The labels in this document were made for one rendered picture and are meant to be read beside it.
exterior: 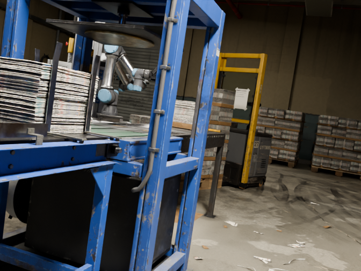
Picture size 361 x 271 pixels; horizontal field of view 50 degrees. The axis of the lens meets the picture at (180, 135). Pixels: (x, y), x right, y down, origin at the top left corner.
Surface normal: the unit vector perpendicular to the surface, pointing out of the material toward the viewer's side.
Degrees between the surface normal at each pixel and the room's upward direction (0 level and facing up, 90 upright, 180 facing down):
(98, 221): 90
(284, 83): 90
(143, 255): 90
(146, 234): 90
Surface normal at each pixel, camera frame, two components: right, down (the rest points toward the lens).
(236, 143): -0.66, -0.04
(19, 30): 0.93, 0.16
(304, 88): -0.34, 0.01
